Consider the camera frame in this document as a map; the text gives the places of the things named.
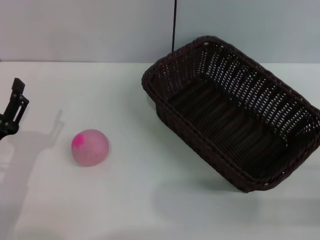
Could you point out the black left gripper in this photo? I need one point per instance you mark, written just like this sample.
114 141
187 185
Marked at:
7 128

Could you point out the dark brown woven basket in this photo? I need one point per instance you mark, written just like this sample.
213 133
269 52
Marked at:
225 112

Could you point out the black vertical wall strip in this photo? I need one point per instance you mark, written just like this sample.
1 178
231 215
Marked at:
173 25

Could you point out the pink peach-shaped ball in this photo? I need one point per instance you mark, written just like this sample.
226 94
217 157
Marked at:
91 150

